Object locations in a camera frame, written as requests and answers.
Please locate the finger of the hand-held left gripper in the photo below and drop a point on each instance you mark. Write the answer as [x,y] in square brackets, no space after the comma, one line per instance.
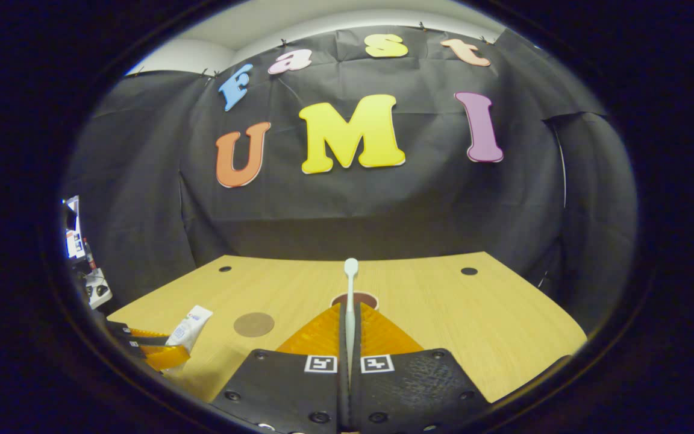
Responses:
[139,336]
[163,357]

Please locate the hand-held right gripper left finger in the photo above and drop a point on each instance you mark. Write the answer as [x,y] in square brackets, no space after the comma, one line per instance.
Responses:
[287,389]

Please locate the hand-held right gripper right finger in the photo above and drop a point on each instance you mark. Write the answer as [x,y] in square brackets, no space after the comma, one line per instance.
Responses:
[413,389]

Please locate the white toothpaste tube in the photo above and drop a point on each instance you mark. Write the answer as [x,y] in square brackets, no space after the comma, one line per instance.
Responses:
[190,325]

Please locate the brown round coaster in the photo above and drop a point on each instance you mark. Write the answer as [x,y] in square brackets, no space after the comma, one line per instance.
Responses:
[253,325]

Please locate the beige cup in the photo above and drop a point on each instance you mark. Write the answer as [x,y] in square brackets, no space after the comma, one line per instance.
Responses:
[366,298]

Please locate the white toothbrush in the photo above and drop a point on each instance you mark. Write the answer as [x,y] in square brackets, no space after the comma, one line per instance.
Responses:
[350,301]

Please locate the white side table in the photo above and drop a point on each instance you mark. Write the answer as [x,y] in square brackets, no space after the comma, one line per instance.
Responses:
[95,298]

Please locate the red bottle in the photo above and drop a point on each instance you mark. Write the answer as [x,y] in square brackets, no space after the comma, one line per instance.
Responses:
[90,256]

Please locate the computer monitor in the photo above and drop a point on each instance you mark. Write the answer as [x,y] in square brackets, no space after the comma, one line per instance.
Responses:
[73,232]

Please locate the black backdrop cloth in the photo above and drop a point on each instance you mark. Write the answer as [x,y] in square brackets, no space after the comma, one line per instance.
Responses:
[383,205]

